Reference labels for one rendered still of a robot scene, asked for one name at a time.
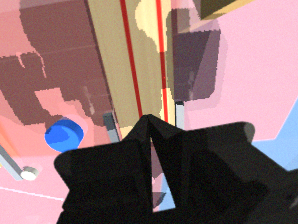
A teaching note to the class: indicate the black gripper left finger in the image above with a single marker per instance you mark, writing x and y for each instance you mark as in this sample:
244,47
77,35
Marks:
130,156

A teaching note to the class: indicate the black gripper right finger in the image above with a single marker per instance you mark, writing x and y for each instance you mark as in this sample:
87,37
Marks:
174,147

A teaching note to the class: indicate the tan open-top box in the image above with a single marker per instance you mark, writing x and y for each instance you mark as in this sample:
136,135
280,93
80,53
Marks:
210,9

